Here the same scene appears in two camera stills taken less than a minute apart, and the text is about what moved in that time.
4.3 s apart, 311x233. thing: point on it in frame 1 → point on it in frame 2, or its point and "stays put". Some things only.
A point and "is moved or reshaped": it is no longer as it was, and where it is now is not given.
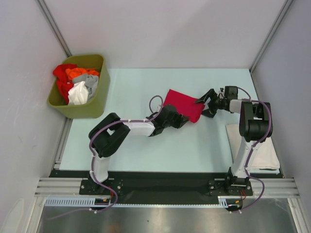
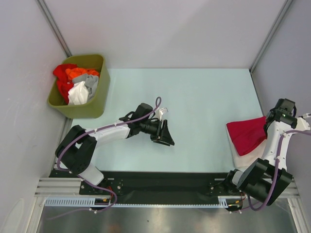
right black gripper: [211, 112] → [265, 126]
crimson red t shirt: [185, 104] is moved or reshaped
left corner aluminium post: [52, 24] stays put
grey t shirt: [91, 81] stays put
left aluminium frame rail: [68, 187] stays put
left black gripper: [181, 120] → [162, 135]
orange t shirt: [73, 73] stays put
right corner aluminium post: [286, 5] stays put
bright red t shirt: [64, 84] stays put
